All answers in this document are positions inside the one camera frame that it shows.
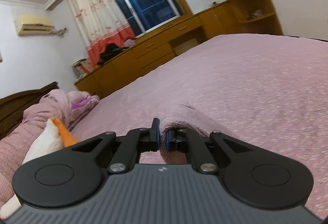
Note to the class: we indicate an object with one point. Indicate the black bag on cabinet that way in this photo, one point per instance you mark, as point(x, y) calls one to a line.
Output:
point(111, 51)

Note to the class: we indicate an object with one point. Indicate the pink floral bed sheet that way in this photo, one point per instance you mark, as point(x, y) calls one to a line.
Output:
point(270, 91)

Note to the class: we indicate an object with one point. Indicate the wall air conditioner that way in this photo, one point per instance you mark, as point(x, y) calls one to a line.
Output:
point(33, 25)

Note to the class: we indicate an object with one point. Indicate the dark wooden headboard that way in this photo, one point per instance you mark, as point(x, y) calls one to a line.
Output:
point(13, 106)

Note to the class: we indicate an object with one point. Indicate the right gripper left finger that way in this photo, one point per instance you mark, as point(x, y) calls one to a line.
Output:
point(72, 175)

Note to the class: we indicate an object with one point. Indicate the row of books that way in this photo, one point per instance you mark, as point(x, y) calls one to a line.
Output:
point(81, 68)

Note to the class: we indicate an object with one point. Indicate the white plush goose toy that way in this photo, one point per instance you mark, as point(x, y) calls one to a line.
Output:
point(23, 145)

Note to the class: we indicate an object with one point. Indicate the floral cream orange curtain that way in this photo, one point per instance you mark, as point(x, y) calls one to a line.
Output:
point(100, 22)

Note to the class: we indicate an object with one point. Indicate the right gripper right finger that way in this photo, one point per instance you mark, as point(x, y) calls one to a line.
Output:
point(255, 176)

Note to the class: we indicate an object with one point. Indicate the pink folded quilt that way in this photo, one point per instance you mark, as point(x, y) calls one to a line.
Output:
point(56, 103)

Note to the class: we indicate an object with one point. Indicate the long wooden cabinet desk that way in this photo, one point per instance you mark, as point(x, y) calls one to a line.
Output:
point(162, 45)

